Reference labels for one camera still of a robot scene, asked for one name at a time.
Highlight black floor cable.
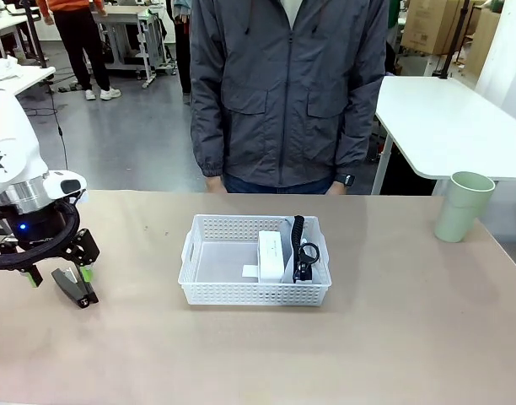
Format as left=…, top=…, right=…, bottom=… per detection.
left=50, top=84, right=70, bottom=170

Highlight black stapler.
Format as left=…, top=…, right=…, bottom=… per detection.
left=51, top=267, right=100, bottom=311

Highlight white background desk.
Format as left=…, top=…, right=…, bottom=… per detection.
left=91, top=3, right=169, bottom=89

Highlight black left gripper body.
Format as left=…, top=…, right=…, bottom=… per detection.
left=0, top=203, right=80, bottom=259

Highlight person's blue jeans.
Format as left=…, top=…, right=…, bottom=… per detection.
left=222, top=172, right=339, bottom=196

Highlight background person dark trousers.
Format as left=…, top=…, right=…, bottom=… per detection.
left=172, top=0, right=192, bottom=106

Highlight white desk with cloth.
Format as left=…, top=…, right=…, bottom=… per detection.
left=0, top=57, right=56, bottom=99

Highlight tall cardboard box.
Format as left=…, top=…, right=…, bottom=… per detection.
left=466, top=6, right=502, bottom=79

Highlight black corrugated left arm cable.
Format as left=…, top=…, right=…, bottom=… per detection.
left=0, top=197, right=82, bottom=272

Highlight black cable bundle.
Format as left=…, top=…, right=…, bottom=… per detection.
left=282, top=214, right=326, bottom=284

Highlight white side table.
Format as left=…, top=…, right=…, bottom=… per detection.
left=374, top=75, right=516, bottom=196

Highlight black stand pole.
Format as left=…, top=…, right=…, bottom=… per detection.
left=439, top=0, right=470, bottom=80

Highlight pale green plastic cup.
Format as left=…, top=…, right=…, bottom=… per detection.
left=433, top=170, right=497, bottom=244

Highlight white perforated plastic basket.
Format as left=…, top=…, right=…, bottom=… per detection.
left=177, top=213, right=333, bottom=308

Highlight background person orange top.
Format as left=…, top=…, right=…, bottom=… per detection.
left=35, top=0, right=122, bottom=101

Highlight person's left forearm grey sleeve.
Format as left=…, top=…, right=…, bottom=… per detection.
left=336, top=96, right=378, bottom=176

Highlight person in grey jacket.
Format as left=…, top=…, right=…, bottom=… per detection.
left=189, top=0, right=390, bottom=189

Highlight person's right forearm grey sleeve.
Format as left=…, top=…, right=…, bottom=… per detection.
left=189, top=96, right=225, bottom=179

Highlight large cardboard box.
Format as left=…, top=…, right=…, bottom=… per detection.
left=400, top=0, right=472, bottom=56

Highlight white rectangular box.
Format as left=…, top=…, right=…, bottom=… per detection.
left=256, top=229, right=287, bottom=284

